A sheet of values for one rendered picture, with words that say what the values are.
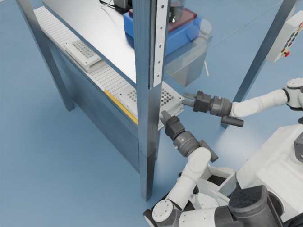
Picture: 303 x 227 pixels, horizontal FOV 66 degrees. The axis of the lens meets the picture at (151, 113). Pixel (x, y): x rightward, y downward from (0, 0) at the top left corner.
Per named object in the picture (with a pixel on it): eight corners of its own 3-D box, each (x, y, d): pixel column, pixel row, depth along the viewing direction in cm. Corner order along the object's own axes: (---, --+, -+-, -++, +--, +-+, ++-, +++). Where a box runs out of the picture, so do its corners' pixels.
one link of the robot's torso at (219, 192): (201, 172, 143) (274, 203, 103) (181, 192, 136) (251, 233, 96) (191, 152, 138) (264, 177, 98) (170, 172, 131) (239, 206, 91)
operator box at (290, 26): (287, 52, 150) (311, 14, 128) (273, 64, 143) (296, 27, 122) (278, 47, 152) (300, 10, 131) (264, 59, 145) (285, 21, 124)
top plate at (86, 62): (121, 49, 141) (120, 46, 140) (85, 68, 132) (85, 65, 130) (97, 29, 151) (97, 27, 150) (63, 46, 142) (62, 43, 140)
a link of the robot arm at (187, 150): (177, 156, 101) (194, 178, 95) (180, 145, 92) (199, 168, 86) (197, 143, 104) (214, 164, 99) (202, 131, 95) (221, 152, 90)
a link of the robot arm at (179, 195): (189, 189, 93) (162, 234, 83) (174, 172, 89) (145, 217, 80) (209, 193, 84) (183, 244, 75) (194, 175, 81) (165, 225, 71)
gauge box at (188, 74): (200, 76, 108) (210, 41, 92) (184, 88, 104) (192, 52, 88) (167, 52, 117) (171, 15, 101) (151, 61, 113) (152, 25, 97)
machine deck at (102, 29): (209, 43, 92) (212, 34, 89) (135, 91, 78) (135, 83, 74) (114, -19, 118) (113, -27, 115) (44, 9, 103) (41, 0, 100)
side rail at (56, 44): (148, 134, 114) (148, 130, 111) (145, 136, 113) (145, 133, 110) (25, 13, 168) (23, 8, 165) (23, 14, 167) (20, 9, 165)
